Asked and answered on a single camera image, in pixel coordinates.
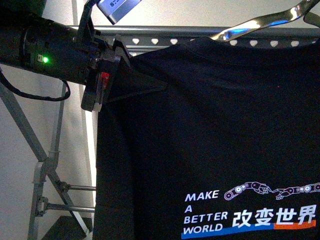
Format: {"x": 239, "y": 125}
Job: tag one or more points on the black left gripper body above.
{"x": 103, "y": 71}

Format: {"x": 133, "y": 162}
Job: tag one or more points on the black printed t-shirt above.
{"x": 211, "y": 142}

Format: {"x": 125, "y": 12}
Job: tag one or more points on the shiny metal clothes hanger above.
{"x": 266, "y": 21}

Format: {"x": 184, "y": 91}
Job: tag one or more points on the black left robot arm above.
{"x": 43, "y": 46}

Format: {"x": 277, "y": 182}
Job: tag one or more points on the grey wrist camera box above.
{"x": 115, "y": 10}

